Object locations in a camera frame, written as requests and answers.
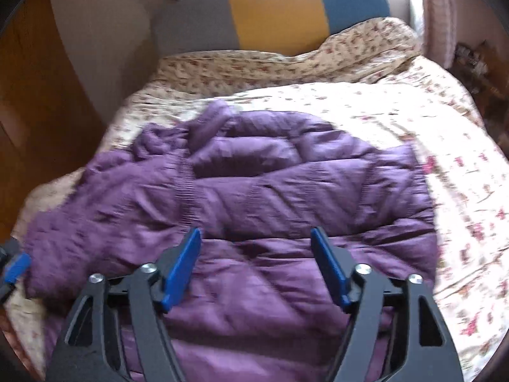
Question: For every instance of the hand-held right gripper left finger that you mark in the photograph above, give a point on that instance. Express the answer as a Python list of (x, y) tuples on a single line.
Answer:
[(181, 270)]

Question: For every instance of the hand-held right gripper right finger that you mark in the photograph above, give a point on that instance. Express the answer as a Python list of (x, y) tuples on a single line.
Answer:
[(330, 266)]

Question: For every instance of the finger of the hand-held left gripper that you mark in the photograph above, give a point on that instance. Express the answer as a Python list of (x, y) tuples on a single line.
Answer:
[(18, 266)]

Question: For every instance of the purple down jacket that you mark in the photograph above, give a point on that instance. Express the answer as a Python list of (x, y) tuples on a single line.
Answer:
[(258, 191)]

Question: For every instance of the white pink-blossom bed cover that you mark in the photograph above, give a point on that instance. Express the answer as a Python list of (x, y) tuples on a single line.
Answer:
[(457, 175)]

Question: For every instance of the wooden wardrobe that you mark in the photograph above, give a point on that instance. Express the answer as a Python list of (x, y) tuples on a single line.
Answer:
[(35, 99)]

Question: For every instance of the beige small-flower quilt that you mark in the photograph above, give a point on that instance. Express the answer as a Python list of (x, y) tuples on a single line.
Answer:
[(358, 47)]

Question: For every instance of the cluttered wooden table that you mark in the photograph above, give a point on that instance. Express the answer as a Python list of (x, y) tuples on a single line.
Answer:
[(481, 71)]

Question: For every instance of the grey yellow teal headboard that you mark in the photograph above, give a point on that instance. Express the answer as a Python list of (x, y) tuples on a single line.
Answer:
[(274, 12)]

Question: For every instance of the pink ruffled curtain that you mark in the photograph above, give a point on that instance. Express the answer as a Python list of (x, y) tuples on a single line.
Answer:
[(437, 12)]

